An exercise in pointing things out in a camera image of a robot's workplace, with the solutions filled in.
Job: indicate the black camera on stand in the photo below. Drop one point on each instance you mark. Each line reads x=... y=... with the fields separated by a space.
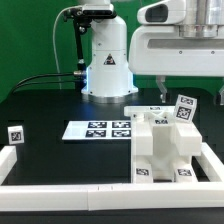
x=82 y=17

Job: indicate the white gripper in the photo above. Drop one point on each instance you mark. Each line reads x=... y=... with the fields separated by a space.
x=159 y=50

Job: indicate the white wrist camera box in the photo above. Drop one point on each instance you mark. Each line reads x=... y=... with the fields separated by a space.
x=163 y=12

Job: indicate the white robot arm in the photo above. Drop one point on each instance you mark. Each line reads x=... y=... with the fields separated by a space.
x=109 y=75

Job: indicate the white marker sheet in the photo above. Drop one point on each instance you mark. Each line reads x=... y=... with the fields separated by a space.
x=96 y=130

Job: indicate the white workspace border frame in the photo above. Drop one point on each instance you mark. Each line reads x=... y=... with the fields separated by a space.
x=113 y=196

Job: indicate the white chair seat part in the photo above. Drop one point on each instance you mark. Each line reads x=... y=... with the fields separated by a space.
x=153 y=145

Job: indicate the white chair back frame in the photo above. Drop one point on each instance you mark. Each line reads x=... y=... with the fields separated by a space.
x=184 y=136

